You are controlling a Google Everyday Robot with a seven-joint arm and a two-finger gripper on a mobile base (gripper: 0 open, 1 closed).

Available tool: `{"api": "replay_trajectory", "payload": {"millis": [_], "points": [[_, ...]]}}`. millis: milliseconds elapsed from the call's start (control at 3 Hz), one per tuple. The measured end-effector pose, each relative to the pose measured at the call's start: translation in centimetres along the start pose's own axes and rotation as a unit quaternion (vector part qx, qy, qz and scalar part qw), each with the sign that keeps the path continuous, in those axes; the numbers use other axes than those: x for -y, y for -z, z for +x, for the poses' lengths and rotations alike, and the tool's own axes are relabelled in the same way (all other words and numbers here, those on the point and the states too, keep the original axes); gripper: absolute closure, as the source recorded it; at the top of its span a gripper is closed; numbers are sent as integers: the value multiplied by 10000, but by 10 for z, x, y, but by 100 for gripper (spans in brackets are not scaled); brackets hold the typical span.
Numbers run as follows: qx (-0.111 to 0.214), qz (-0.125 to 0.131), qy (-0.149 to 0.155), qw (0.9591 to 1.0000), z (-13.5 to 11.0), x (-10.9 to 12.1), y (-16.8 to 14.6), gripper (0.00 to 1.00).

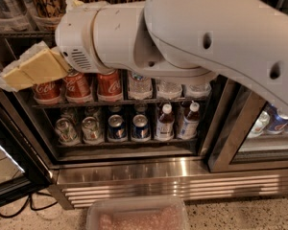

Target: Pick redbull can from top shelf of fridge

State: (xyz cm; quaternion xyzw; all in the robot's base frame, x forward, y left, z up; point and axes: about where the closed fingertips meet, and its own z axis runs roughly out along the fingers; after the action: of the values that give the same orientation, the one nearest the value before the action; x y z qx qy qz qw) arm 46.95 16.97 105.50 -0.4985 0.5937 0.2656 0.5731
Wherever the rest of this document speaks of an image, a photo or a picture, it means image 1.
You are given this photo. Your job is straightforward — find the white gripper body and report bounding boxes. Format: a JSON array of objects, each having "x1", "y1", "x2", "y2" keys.
[{"x1": 55, "y1": 0, "x2": 101, "y2": 73}]

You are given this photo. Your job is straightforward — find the yellow foam padded gripper finger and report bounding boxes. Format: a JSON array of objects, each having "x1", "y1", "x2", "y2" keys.
[{"x1": 0, "y1": 41, "x2": 72, "y2": 92}]

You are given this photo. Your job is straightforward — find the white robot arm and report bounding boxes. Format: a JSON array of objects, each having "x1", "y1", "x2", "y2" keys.
[{"x1": 0, "y1": 0, "x2": 288, "y2": 115}]

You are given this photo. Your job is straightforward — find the front left Coca-Cola can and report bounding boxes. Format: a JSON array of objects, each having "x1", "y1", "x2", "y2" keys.
[{"x1": 33, "y1": 81, "x2": 61, "y2": 104}]

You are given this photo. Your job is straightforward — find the coca-cola can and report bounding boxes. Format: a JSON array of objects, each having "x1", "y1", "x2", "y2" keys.
[
  {"x1": 97, "y1": 70, "x2": 123, "y2": 102},
  {"x1": 33, "y1": 81, "x2": 61, "y2": 104},
  {"x1": 63, "y1": 71, "x2": 93, "y2": 104}
]

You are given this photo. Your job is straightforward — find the left gold LaCroix can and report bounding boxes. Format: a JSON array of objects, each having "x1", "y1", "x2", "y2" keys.
[{"x1": 32, "y1": 0, "x2": 66, "y2": 31}]

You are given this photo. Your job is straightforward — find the front middle Coca-Cola can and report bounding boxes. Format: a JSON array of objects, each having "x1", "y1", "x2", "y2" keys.
[{"x1": 63, "y1": 71, "x2": 93, "y2": 104}]

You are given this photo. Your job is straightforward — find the silver can far left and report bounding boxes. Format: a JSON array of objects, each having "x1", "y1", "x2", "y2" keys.
[{"x1": 0, "y1": 0, "x2": 36, "y2": 32}]

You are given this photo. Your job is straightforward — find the front right Coca-Cola can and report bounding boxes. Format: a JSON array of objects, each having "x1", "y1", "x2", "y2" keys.
[{"x1": 97, "y1": 70, "x2": 123, "y2": 102}]

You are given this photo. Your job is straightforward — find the stainless steel display fridge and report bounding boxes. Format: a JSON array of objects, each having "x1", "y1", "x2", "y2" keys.
[{"x1": 0, "y1": 0, "x2": 288, "y2": 209}]

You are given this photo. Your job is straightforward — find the left blue Pepsi can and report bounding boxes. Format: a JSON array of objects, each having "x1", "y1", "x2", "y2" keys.
[{"x1": 108, "y1": 114, "x2": 127, "y2": 142}]

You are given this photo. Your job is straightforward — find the blue pepsi can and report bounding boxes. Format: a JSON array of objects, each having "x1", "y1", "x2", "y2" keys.
[
  {"x1": 132, "y1": 114, "x2": 151, "y2": 141},
  {"x1": 108, "y1": 114, "x2": 127, "y2": 142}
]

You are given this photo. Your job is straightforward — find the open black fridge door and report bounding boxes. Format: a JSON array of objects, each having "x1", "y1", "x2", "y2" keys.
[{"x1": 0, "y1": 88, "x2": 51, "y2": 207}]

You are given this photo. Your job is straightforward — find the right blue Pepsi can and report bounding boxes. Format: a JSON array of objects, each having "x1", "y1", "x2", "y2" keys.
[{"x1": 132, "y1": 114, "x2": 151, "y2": 141}]

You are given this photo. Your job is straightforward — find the blue can behind right door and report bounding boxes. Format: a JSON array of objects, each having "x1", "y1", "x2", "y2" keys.
[{"x1": 266, "y1": 107, "x2": 288, "y2": 134}]

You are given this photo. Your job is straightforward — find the left water bottle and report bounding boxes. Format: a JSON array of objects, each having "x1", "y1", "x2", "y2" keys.
[{"x1": 128, "y1": 71, "x2": 153, "y2": 100}]

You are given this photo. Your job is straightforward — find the water bottle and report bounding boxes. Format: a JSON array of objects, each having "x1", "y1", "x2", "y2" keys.
[
  {"x1": 156, "y1": 80, "x2": 182, "y2": 100},
  {"x1": 184, "y1": 83, "x2": 211, "y2": 98},
  {"x1": 128, "y1": 71, "x2": 153, "y2": 100}
]

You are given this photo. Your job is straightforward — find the middle water bottle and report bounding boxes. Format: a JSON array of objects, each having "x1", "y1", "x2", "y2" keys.
[{"x1": 156, "y1": 80, "x2": 182, "y2": 100}]

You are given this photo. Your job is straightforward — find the left brown tea bottle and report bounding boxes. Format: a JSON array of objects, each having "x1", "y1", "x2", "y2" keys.
[{"x1": 155, "y1": 103, "x2": 175, "y2": 141}]

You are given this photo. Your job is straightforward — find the brown tea bottle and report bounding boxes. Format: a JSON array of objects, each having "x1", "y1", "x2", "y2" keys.
[
  {"x1": 155, "y1": 103, "x2": 175, "y2": 141},
  {"x1": 177, "y1": 102, "x2": 200, "y2": 140}
]

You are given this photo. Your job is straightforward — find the right water bottle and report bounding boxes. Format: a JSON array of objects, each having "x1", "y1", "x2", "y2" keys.
[{"x1": 184, "y1": 83, "x2": 211, "y2": 98}]

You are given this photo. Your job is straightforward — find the right brown tea bottle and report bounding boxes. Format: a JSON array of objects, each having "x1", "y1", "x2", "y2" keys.
[{"x1": 177, "y1": 102, "x2": 200, "y2": 140}]

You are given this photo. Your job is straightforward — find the clear plastic bin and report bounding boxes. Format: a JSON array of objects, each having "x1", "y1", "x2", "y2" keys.
[{"x1": 85, "y1": 195, "x2": 190, "y2": 230}]

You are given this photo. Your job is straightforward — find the black floor cable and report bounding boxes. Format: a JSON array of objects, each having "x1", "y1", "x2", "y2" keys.
[{"x1": 0, "y1": 190, "x2": 60, "y2": 219}]

